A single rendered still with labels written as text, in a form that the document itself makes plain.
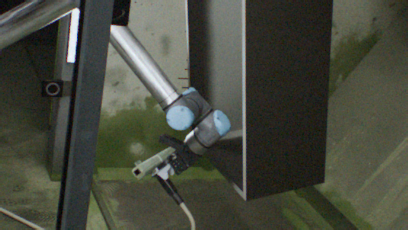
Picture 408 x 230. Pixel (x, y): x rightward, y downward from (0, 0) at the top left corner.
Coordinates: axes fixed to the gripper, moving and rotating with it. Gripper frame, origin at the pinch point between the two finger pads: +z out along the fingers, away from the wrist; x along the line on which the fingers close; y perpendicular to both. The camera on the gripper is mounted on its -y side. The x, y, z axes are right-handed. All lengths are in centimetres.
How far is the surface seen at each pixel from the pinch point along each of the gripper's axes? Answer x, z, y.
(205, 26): 49, -35, -37
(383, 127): 122, -48, 48
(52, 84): 49, 45, -68
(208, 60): 53, -25, -26
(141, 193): 68, 55, -1
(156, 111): 89, 31, -30
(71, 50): 54, 28, -74
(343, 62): 159, -43, 10
